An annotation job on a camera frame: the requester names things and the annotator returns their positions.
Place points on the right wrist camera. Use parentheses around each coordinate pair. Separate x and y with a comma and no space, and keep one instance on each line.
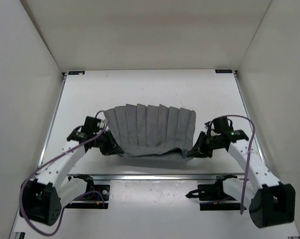
(219,125)

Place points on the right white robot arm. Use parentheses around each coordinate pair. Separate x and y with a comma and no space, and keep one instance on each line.
(268,200)

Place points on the blue corner sticker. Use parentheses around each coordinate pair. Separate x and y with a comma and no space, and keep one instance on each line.
(76,72)
(223,71)

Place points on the aluminium front rail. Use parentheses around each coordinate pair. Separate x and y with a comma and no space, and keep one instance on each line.
(153,177)

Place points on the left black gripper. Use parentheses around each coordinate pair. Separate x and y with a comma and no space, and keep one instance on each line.
(112,144)

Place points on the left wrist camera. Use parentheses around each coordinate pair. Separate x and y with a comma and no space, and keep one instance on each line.
(93,126)

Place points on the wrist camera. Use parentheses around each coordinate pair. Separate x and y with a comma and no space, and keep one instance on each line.
(219,125)
(93,126)

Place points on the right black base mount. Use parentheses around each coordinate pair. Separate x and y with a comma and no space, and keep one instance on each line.
(212,196)

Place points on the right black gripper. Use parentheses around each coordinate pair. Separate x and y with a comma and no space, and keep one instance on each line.
(199,150)

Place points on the left blue corner sticker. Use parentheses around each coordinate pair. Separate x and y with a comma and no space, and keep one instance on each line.
(76,72)

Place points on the grey pleated skirt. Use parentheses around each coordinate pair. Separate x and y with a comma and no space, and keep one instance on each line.
(152,132)

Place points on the right blue corner sticker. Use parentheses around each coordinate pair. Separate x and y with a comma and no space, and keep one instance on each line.
(223,71)

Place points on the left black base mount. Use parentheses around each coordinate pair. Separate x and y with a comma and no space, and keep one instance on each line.
(96,195)

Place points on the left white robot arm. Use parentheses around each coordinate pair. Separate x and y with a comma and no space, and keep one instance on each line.
(49,190)

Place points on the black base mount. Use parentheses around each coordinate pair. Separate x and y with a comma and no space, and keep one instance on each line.
(212,196)
(96,195)

